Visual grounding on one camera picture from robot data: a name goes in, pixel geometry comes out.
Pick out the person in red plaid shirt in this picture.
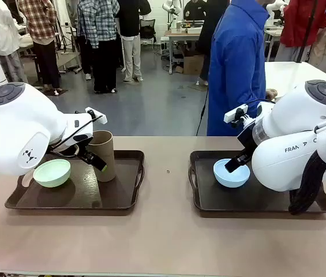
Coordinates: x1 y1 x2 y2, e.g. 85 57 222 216
17 0 63 95

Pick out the person in blue plaid shirt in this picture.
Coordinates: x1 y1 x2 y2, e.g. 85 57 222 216
77 0 121 95

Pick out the black office chair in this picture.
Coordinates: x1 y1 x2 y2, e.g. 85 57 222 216
138 18 157 46

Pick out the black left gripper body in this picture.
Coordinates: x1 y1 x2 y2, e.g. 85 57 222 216
77 146 96 164

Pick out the black stand pole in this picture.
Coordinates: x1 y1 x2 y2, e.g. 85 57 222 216
296 0 318 63

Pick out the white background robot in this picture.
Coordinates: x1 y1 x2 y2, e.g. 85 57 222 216
265 0 288 27
162 0 181 30

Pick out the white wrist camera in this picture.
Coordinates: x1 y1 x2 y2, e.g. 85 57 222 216
85 107 107 125
223 104 249 123

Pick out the thin black left camera cable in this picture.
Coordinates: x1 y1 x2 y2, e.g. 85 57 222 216
50 111 104 151

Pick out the pale green bowl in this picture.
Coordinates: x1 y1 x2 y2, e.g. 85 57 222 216
32 159 72 189

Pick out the black floor cable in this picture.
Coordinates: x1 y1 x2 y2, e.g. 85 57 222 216
195 91 210 137

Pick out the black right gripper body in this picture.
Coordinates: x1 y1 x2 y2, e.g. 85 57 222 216
237 123 257 158

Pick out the person in black top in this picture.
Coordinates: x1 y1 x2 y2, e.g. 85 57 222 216
115 0 152 83

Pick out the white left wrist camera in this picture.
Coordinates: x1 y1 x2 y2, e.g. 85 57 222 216
85 107 107 125

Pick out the thin black right camera cable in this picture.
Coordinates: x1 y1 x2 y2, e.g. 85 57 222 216
245 99 276 117

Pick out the grey background desk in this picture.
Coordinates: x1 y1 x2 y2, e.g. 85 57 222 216
163 28 210 74

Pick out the thin black camera cable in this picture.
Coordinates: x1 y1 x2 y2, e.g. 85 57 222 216
50 111 104 151
245 99 276 117

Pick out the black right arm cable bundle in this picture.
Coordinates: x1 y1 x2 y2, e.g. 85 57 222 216
288 116 326 216

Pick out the light blue bowl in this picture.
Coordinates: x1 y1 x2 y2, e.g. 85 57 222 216
213 158 251 189

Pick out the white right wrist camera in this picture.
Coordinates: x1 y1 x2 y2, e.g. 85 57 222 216
223 104 249 123

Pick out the person in red jacket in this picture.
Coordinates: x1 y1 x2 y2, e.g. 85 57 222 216
274 0 326 63

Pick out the cardboard box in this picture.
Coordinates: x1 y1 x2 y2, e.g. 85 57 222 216
182 54 205 76

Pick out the black tripod stand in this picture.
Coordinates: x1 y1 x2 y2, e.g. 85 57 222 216
56 14 82 73

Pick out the tall brown cup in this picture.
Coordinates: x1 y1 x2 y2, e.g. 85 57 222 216
87 130 116 183

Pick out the dark brown serving tray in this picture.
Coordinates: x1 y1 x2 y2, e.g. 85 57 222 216
188 149 326 215
4 149 146 210

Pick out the seated person in dark jacket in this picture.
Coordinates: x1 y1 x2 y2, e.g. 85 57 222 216
183 0 207 21

